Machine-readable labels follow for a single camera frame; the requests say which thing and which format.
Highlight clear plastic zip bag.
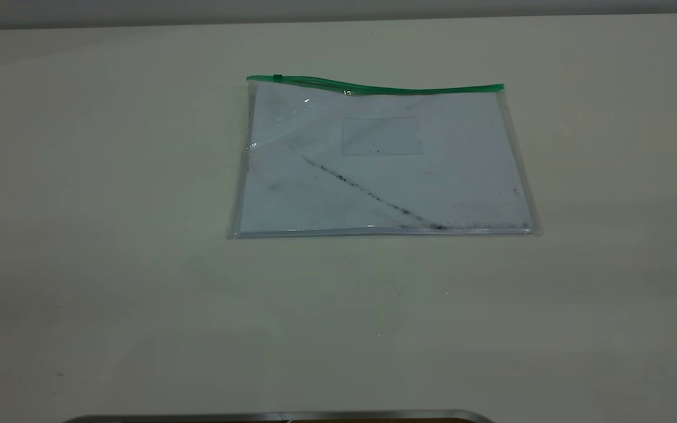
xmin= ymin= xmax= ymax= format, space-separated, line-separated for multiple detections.
xmin=227 ymin=75 xmax=544 ymax=239

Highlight metal rim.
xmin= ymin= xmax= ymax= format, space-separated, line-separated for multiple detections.
xmin=62 ymin=409 xmax=495 ymax=423

